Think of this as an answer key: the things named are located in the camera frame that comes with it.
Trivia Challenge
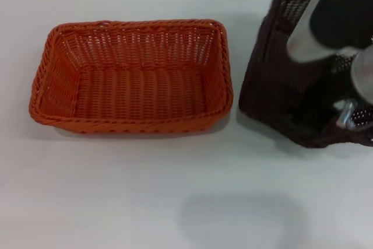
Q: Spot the orange woven plastic basket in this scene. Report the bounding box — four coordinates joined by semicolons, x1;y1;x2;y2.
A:
28;19;235;135

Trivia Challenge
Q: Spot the dark brown woven basket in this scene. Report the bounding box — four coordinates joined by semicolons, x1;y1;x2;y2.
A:
238;0;373;148

